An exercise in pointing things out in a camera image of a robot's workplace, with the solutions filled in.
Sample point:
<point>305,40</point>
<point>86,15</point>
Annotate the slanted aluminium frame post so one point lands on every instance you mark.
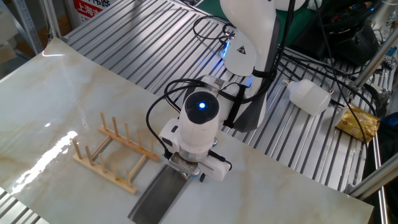
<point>373,62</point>

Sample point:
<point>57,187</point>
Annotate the gold foil snack packet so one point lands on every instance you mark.
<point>357,123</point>

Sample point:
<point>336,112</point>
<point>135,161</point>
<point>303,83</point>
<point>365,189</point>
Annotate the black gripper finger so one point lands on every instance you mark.
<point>202,178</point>

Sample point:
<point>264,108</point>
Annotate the green cutting mat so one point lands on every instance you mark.
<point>295,28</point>

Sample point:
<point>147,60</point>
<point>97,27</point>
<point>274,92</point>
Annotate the perforated steel shelf upright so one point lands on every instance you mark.
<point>28,25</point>

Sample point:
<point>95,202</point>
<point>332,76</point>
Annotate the marble pattern table mat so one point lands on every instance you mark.
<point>264,186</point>

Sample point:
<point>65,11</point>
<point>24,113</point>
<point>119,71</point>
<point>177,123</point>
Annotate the thick aluminium frame beam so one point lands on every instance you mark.
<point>373,180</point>

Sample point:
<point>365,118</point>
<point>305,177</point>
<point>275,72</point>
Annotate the black equipment bag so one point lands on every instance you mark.
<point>342,37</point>

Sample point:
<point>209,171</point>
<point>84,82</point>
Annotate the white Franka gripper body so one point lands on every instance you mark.
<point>217,168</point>

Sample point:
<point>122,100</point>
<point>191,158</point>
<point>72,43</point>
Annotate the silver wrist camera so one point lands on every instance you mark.
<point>183,164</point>

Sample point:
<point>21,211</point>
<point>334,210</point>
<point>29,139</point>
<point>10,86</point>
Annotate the wooden peg knife rack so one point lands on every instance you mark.
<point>105,175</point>

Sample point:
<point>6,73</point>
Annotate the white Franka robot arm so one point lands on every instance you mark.
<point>245,31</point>

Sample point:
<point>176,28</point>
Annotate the thin aluminium frame post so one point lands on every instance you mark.
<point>51,18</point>

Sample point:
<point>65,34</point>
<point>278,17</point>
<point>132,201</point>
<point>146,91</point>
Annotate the steel cleaver knife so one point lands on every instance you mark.
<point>158,196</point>

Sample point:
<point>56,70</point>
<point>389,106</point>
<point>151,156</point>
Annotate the red sign with white characters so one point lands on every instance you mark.
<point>88,9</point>

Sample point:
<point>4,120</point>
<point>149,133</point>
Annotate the white plastic bottle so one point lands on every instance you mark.
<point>309,96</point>

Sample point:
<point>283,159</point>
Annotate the blue round object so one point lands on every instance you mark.
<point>390,120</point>

